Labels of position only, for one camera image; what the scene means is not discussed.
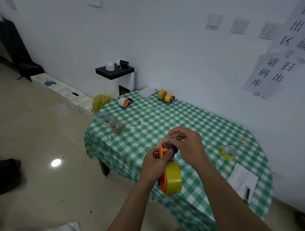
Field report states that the person's left hand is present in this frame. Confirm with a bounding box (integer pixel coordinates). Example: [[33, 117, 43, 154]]
[[139, 147, 174, 188]]

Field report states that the person's right hand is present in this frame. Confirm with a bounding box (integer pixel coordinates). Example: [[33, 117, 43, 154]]
[[166, 126, 211, 169]]

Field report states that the tall yellow tape roll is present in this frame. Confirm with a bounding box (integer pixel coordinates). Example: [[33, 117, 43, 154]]
[[164, 162, 183, 195]]

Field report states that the brown tape roll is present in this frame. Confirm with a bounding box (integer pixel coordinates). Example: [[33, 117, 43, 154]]
[[110, 120, 124, 135]]

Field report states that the beige tape roll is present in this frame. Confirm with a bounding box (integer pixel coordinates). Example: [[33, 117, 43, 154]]
[[104, 115, 116, 128]]

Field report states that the person's left forearm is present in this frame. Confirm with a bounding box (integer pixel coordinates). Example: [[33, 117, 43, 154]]
[[107, 181, 155, 231]]

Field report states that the person's right forearm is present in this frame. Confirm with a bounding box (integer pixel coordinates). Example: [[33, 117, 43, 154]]
[[198, 162, 272, 231]]

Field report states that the green checkered tablecloth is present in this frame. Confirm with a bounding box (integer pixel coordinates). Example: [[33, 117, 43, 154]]
[[84, 90, 274, 231]]

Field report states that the dark table leg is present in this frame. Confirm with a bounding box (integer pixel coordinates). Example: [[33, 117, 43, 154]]
[[98, 159, 111, 177]]

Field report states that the white paper sheet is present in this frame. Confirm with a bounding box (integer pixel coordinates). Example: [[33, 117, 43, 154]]
[[227, 163, 259, 204]]

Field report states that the white foam pad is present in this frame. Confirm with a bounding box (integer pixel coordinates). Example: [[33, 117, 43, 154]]
[[139, 86, 157, 98]]

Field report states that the yellow plastic bag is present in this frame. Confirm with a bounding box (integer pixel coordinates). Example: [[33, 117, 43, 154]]
[[92, 94, 112, 114]]

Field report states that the white cloth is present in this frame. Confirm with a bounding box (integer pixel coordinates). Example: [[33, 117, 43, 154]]
[[45, 221, 80, 231]]

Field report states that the white cabinet with black top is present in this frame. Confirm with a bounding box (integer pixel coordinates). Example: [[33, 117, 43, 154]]
[[95, 65, 135, 98]]

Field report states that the row of white boxes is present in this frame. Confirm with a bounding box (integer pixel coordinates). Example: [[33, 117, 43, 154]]
[[30, 72, 95, 117]]

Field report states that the black chair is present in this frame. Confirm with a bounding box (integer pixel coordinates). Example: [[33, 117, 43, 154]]
[[0, 19, 45, 81]]

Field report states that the white paper wall sign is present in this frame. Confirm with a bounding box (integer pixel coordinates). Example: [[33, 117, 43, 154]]
[[266, 0, 305, 60], [241, 52, 303, 102]]

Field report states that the white wall switch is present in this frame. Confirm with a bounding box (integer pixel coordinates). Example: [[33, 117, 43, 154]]
[[230, 17, 250, 36], [258, 21, 281, 40], [206, 13, 223, 31]]

